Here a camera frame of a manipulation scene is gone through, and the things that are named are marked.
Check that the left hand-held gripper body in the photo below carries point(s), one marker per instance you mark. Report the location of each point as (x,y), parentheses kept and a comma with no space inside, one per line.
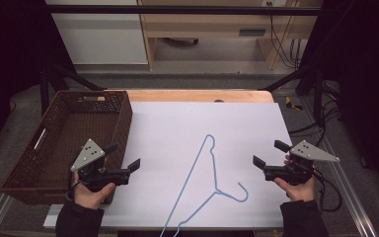
(92,164)

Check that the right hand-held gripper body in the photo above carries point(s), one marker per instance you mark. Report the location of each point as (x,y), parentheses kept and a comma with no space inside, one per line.
(304,163)

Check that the black metal frame bar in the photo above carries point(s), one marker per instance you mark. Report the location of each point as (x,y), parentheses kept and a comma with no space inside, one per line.
(177,9)

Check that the white paper sheet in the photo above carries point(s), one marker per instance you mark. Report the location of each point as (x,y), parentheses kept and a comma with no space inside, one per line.
(190,158)

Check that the yellow and black tool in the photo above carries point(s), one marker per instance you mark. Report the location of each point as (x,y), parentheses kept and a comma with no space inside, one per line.
(291,104)

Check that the person's left hand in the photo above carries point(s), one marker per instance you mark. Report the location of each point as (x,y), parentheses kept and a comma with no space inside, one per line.
(90,194)

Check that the wooden desk cabinet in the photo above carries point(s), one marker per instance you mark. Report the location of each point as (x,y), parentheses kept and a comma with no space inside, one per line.
(210,29)

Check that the person's right hand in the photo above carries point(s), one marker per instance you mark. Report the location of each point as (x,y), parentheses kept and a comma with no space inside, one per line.
(297,189)

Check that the white cabinet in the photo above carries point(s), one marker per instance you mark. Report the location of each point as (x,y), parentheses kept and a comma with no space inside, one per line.
(102,36)

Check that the brown woven plastic basket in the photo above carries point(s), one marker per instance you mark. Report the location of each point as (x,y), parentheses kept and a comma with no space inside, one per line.
(69,141)

